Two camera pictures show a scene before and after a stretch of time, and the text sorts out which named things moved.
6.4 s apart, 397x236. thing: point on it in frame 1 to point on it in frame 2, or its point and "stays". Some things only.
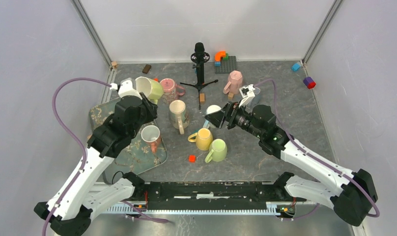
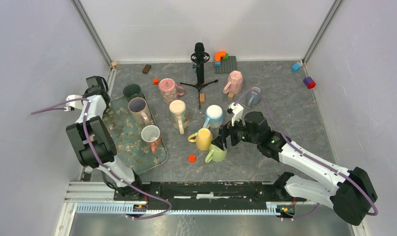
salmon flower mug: x=151 y=133 stays
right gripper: x=232 y=108 to x=220 y=141
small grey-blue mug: x=256 y=101 stays
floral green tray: x=138 y=156 stays
